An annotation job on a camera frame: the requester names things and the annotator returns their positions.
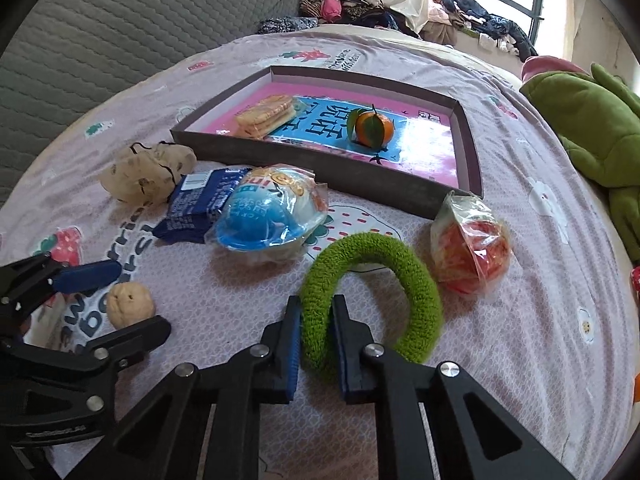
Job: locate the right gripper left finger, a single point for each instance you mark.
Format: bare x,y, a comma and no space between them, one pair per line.
203,423

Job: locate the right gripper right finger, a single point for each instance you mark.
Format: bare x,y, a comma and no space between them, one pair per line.
433,422

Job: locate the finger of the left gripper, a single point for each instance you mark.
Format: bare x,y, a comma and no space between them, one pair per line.
29,283
125,344

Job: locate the walnut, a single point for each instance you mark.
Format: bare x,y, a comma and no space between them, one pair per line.
129,303

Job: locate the beige scrunchie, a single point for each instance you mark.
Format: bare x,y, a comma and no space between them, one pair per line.
147,174

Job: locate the blue snack packet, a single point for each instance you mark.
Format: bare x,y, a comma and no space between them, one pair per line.
196,204

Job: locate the blue surprise egg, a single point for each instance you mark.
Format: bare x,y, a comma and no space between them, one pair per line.
270,214

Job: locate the cracker pack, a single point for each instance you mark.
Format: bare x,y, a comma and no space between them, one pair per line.
265,116

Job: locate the orange tangerine with leaves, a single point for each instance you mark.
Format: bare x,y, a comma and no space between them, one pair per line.
368,127

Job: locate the pink strawberry bedsheet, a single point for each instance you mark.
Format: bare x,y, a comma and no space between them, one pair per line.
537,302

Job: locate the red surprise egg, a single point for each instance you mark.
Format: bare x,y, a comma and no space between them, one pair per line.
470,246

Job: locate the small orange fruit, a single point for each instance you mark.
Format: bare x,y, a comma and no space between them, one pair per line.
637,389

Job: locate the dark shallow box tray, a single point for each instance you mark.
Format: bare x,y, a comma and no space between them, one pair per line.
370,180

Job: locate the candy wrappers pile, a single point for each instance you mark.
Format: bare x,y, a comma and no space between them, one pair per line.
635,279

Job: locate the grey quilted headboard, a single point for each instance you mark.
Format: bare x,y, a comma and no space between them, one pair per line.
69,56

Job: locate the green fleece blanket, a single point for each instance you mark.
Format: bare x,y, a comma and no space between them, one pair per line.
596,118

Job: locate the dark patterned cloth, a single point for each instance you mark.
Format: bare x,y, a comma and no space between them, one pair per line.
286,24

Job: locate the pink pillow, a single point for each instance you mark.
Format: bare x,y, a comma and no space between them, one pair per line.
539,64

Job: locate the clothes pile on windowsill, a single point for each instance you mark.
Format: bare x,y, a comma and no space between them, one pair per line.
491,30

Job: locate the clothes pile by headboard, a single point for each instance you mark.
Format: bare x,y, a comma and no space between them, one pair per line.
380,14

